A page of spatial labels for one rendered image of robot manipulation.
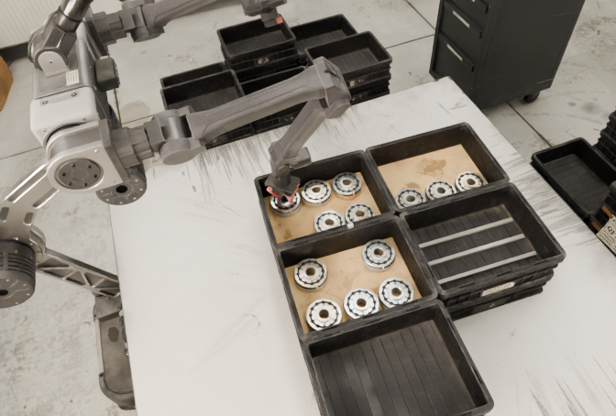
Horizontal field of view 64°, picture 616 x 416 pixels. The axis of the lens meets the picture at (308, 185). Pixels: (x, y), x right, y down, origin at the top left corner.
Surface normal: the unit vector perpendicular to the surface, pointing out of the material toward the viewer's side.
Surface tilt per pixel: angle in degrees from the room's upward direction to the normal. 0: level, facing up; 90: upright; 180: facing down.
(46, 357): 0
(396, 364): 0
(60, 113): 0
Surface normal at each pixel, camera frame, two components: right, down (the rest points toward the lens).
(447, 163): -0.07, -0.63
